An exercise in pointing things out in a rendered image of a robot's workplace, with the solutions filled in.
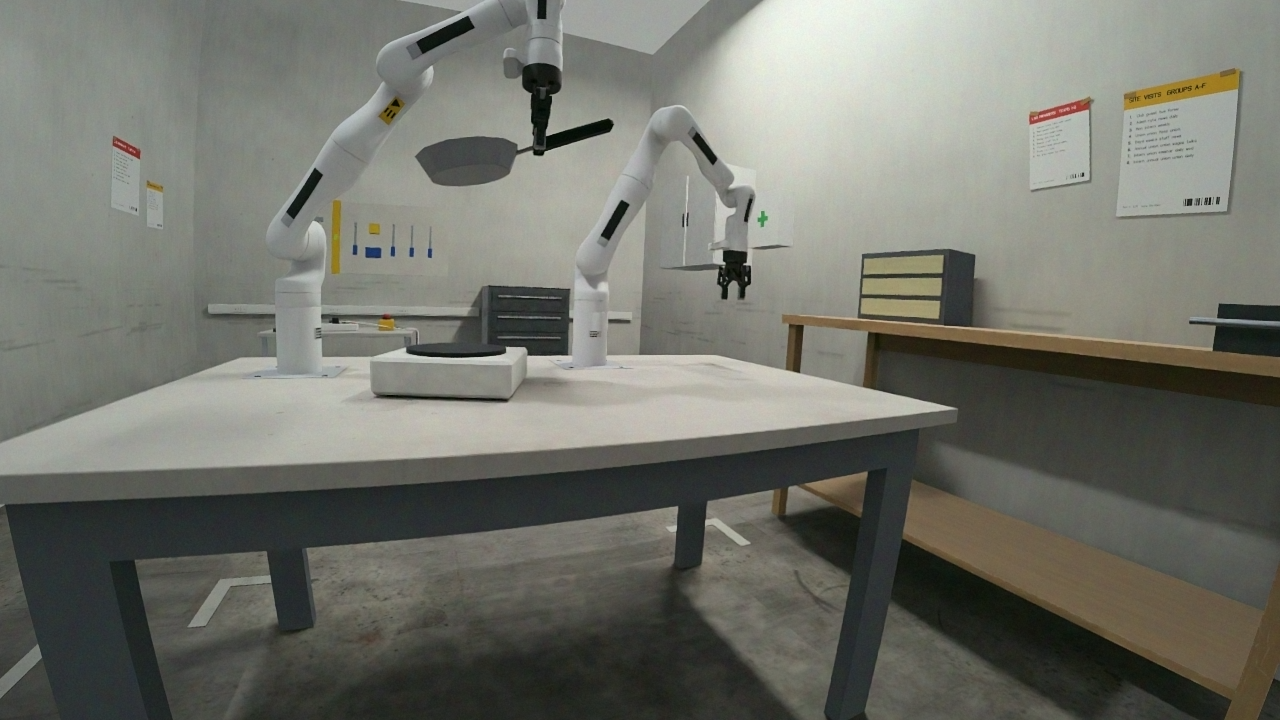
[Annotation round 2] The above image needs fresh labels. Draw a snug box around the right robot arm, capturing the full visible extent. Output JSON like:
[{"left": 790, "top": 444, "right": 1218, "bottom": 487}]
[{"left": 266, "top": 0, "right": 566, "bottom": 375}]

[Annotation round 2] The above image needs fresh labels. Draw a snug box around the grey pan with long handle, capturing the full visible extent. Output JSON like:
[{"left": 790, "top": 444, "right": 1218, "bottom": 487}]
[{"left": 413, "top": 118, "right": 614, "bottom": 187}]

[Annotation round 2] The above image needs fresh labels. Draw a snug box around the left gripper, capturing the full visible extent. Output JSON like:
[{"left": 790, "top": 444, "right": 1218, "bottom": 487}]
[{"left": 717, "top": 250, "right": 751, "bottom": 300}]

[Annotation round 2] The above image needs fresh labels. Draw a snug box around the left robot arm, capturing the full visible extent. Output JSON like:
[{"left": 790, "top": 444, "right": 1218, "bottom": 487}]
[{"left": 572, "top": 105, "right": 755, "bottom": 366}]

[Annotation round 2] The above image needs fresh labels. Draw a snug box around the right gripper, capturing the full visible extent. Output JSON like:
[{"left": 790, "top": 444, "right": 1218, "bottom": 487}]
[{"left": 522, "top": 63, "right": 562, "bottom": 150}]

